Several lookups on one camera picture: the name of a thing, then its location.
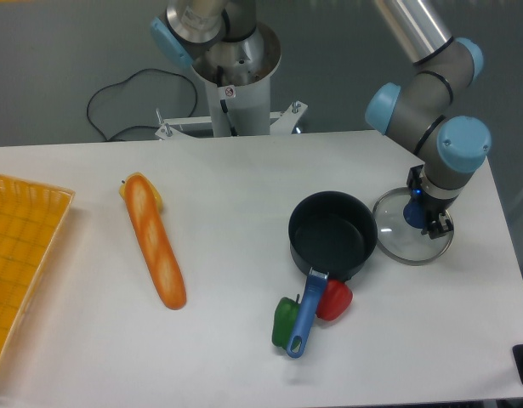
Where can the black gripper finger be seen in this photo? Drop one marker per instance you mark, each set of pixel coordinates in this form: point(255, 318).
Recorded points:
point(437, 224)

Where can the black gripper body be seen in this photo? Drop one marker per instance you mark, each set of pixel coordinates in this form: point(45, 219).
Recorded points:
point(425, 196)

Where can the glass lid with blue knob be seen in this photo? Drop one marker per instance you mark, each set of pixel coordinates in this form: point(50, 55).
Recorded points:
point(397, 238)

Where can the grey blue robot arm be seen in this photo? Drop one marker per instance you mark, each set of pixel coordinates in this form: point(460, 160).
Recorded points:
point(450, 149)

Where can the red bell pepper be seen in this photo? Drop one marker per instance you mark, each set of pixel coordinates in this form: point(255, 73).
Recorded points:
point(336, 298)

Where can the green bell pepper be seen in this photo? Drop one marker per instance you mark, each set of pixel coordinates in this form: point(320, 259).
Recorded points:
point(285, 315)

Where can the orange baguette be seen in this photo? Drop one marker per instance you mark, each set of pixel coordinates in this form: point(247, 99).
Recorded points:
point(142, 206)

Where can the yellow pepper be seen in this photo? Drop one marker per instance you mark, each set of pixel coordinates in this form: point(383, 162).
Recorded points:
point(158, 199)

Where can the orange plastic basket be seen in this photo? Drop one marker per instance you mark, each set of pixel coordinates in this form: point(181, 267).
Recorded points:
point(31, 214)

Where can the black saucepan with blue handle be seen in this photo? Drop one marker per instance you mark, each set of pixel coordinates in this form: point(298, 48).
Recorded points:
point(331, 234)

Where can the white pedestal base frame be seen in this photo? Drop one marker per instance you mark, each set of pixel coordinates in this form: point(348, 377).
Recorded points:
point(247, 122)

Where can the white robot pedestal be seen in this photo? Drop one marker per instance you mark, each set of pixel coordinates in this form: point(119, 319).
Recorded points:
point(237, 74)

